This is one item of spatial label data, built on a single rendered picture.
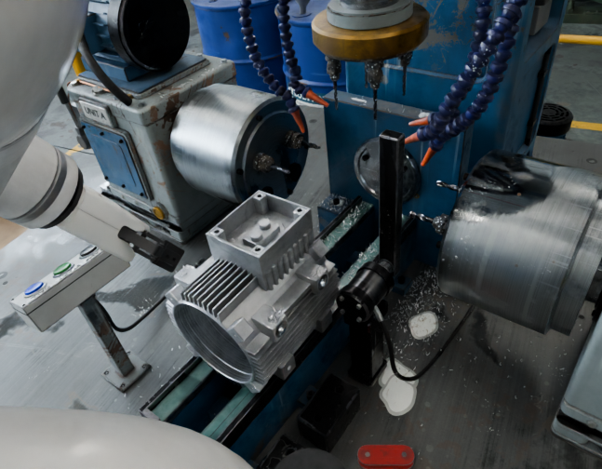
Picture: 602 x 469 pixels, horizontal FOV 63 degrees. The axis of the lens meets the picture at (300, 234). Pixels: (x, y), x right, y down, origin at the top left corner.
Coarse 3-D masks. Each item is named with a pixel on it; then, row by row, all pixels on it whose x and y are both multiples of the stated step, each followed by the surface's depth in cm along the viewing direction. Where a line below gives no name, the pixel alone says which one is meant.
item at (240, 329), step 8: (320, 240) 74; (312, 248) 73; (320, 248) 74; (312, 256) 74; (320, 256) 73; (176, 288) 70; (168, 296) 70; (176, 296) 69; (240, 320) 64; (232, 328) 63; (240, 328) 63; (248, 328) 64; (240, 336) 63; (248, 336) 64; (192, 352) 78; (248, 384) 72; (256, 384) 71; (264, 384) 72; (256, 392) 71
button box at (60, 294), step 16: (80, 256) 81; (96, 256) 79; (112, 256) 81; (64, 272) 77; (80, 272) 77; (96, 272) 79; (112, 272) 81; (48, 288) 74; (64, 288) 76; (80, 288) 77; (96, 288) 79; (16, 304) 74; (32, 304) 73; (48, 304) 74; (64, 304) 76; (32, 320) 73; (48, 320) 74
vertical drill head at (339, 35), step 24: (336, 0) 76; (360, 0) 70; (384, 0) 70; (408, 0) 72; (312, 24) 76; (336, 24) 73; (360, 24) 70; (384, 24) 70; (408, 24) 71; (336, 48) 72; (360, 48) 70; (384, 48) 70; (408, 48) 71; (336, 72) 78; (336, 96) 82
